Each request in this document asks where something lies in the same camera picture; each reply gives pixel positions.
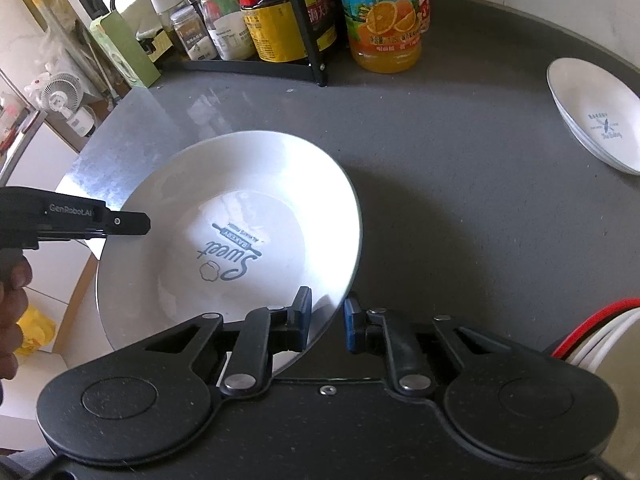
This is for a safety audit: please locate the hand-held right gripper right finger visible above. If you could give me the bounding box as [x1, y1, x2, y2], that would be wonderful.
[344, 297, 506, 393]

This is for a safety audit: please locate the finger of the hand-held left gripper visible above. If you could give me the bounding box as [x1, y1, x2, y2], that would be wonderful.
[106, 212, 152, 235]

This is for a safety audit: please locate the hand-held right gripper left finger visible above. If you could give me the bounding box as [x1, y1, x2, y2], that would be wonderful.
[112, 287, 313, 395]

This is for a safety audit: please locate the large white printed plate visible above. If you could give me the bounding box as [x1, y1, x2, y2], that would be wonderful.
[95, 131, 362, 376]

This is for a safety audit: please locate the red and black bowl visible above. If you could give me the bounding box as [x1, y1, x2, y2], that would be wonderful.
[552, 297, 640, 361]

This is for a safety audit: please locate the white ceramic bowl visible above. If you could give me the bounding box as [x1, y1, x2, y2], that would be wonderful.
[585, 329, 640, 377]
[570, 310, 640, 367]

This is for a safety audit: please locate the small white printed plate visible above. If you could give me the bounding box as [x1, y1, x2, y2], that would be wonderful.
[546, 57, 640, 176]

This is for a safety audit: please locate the person's left hand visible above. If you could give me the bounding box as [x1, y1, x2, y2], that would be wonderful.
[0, 254, 33, 381]

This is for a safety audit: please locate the yellow plastic bag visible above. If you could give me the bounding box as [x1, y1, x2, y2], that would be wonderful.
[17, 305, 57, 357]

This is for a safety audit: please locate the white standing fan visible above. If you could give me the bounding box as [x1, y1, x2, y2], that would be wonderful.
[39, 72, 97, 137]

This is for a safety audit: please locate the green cardboard box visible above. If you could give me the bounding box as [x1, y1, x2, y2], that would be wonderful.
[90, 10, 162, 90]

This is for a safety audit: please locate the small glass jar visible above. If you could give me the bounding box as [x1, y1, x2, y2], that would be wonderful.
[170, 5, 219, 61]

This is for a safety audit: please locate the white pill bottle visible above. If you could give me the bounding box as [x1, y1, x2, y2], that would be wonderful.
[207, 10, 259, 61]

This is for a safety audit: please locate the black metal rack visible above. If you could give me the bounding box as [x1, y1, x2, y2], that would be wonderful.
[107, 0, 332, 89]

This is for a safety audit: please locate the orange juice bottle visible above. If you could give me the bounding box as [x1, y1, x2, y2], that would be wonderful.
[334, 0, 423, 75]

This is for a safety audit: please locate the soy sauce jug red handle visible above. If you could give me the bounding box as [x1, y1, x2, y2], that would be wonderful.
[222, 0, 338, 66]

